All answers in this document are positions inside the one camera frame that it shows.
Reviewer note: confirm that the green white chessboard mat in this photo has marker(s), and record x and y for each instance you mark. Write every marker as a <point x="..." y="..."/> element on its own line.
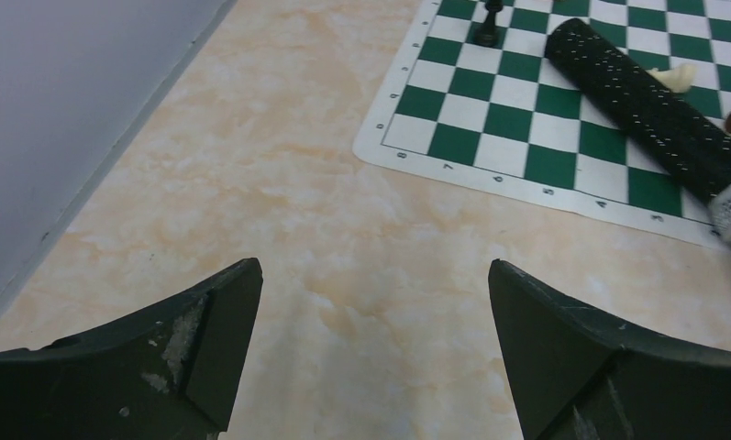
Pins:
<point x="503" y="120"/>

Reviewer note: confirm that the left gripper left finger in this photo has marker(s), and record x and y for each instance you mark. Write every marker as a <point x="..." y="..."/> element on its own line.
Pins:
<point x="170" y="370"/>

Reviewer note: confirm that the white chess knight piece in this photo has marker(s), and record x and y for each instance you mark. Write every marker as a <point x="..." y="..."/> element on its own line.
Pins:
<point x="679" y="80"/>

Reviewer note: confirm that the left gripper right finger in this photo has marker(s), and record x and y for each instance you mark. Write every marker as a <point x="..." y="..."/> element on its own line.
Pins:
<point x="578" y="372"/>

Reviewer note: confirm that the small black chess pawn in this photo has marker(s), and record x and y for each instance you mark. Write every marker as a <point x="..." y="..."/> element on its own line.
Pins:
<point x="487" y="33"/>

